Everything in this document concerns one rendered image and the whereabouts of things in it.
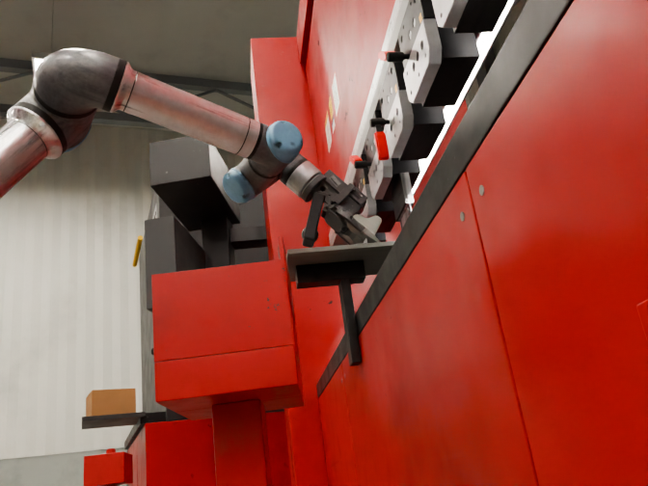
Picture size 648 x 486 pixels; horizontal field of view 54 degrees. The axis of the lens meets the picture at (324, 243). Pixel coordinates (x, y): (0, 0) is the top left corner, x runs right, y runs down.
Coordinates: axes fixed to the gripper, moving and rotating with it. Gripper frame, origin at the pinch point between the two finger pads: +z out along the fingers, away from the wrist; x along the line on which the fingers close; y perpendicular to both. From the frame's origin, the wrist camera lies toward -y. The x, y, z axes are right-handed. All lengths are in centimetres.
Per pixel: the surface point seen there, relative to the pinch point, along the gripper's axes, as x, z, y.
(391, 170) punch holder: -2.8, -9.6, 16.3
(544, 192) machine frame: -84, 17, -22
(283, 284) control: -54, 2, -33
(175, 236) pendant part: 103, -71, -6
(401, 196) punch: -1.5, -4.0, 13.8
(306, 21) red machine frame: 62, -85, 77
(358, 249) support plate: -7.0, -1.8, -4.8
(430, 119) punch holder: -23.1, -7.2, 19.1
